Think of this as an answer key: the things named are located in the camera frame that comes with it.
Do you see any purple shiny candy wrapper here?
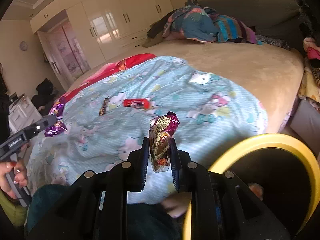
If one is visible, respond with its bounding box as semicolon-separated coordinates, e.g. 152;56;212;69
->
44;100;68;138

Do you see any purple gold snack wrapper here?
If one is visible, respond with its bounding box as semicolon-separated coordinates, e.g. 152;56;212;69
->
149;112;180;173

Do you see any red snack tube wrapper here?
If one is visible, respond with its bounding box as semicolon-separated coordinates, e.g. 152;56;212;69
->
123;99;150;109

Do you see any brown chocolate bar wrapper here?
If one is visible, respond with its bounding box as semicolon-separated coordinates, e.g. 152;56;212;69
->
99;96;110;116

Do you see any left green sleeve forearm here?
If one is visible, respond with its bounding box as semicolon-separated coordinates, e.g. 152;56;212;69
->
1;190;28;228

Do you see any yellow rimmed black trash bin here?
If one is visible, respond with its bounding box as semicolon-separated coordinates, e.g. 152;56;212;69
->
179;133;319;239

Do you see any left hand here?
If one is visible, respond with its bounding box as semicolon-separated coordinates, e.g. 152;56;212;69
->
0;158;28;199

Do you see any black bag on chair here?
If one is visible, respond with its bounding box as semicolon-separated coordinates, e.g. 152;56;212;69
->
31;79;59;116

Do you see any white drawer unit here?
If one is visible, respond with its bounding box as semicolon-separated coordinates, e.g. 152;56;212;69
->
9;94;42;134

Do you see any light blue cartoon blanket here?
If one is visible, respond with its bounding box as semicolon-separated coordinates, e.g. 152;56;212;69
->
26;55;269;205

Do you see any pink cartoon door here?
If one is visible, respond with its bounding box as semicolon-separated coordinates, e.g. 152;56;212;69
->
37;19;91;90

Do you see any red pink blanket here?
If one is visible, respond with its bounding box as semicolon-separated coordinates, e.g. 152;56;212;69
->
53;53;156;106

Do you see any cream glossy wardrobe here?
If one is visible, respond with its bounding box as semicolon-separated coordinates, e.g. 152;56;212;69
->
30;0;172;68

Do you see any beige bed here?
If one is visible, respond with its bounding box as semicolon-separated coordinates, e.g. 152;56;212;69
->
63;41;303;137

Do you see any grey storage box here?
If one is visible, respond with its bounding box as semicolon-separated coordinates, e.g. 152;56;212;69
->
290;100;320;155

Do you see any blue floral quilt pile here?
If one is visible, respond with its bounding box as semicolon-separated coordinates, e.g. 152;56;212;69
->
142;0;290;50

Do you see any dark grey headboard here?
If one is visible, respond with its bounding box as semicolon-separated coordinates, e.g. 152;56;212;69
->
199;0;303;50

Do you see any pile of mixed clothes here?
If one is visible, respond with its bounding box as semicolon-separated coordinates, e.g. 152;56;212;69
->
295;0;319;111

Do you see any round wall clock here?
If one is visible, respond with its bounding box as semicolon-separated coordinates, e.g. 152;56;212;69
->
19;41;28;51

